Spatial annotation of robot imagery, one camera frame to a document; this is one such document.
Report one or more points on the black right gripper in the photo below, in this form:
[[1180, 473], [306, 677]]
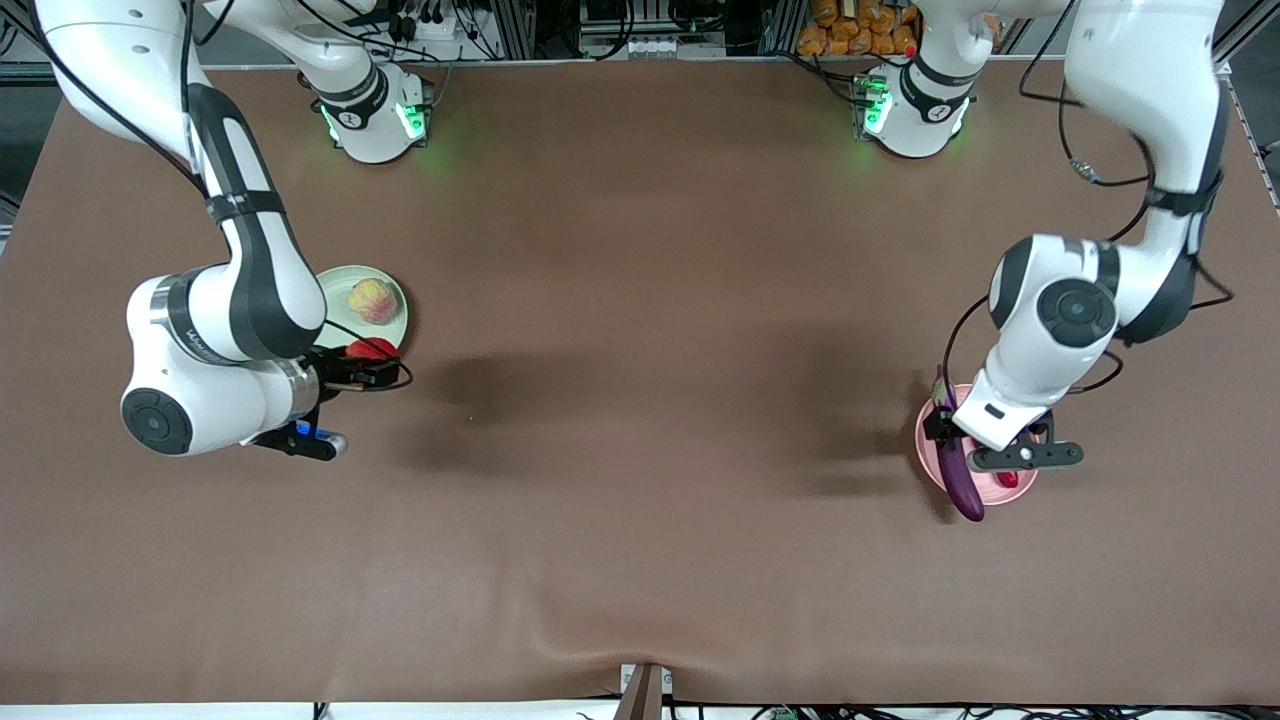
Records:
[[334, 369]]

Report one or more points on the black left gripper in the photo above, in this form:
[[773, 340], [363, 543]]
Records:
[[937, 425]]

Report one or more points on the red pomegranate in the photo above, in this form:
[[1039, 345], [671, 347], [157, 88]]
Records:
[[375, 348]]

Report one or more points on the purple eggplant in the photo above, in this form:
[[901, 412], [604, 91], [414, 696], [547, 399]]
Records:
[[965, 490]]

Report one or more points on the yellow pink peach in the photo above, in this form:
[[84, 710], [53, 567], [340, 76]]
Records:
[[373, 302]]

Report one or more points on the red chili pepper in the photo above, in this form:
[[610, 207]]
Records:
[[1008, 479]]

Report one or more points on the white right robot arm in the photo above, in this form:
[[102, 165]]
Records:
[[255, 290]]

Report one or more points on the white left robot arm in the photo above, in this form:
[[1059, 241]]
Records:
[[1150, 90]]

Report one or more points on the pink round plate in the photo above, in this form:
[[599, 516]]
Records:
[[992, 492]]

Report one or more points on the pale green round plate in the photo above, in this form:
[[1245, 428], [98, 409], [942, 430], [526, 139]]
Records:
[[338, 283]]

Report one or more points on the white power strip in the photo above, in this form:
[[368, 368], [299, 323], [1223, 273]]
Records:
[[430, 25]]

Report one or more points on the orange snack packs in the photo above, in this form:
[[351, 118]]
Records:
[[860, 25]]

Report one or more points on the white terminal block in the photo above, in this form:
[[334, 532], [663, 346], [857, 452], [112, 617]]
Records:
[[655, 45]]

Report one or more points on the table edge clamp bracket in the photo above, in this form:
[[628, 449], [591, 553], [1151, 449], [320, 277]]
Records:
[[643, 695]]

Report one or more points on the aluminium table edge rail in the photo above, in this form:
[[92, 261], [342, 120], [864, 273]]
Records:
[[640, 62]]

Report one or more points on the aluminium frame post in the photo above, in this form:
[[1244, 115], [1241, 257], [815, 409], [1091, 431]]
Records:
[[1240, 45]]

